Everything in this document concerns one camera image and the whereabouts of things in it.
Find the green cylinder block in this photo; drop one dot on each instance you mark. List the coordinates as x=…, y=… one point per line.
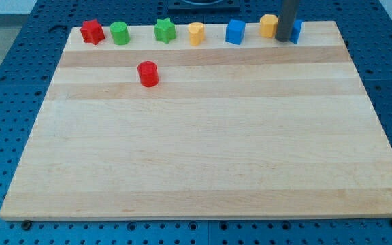
x=120, y=33

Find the red star block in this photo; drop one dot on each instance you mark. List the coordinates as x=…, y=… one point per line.
x=92, y=31

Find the blue block behind rod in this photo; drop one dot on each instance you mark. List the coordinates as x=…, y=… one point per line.
x=296, y=30

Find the blue cube block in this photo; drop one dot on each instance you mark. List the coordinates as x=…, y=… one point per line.
x=235, y=31

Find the green star block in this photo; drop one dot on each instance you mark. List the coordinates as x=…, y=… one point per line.
x=164, y=30

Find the yellow heart block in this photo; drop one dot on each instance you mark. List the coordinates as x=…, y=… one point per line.
x=196, y=33

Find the wooden board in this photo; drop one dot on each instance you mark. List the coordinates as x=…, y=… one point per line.
x=260, y=130

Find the yellow hexagon block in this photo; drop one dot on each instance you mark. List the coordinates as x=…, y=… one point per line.
x=268, y=25

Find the red cylinder block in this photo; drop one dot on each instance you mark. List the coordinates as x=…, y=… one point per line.
x=148, y=73

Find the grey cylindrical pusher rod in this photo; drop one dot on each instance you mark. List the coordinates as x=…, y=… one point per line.
x=286, y=19

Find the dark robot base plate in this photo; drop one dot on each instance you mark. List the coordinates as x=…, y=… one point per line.
x=202, y=5

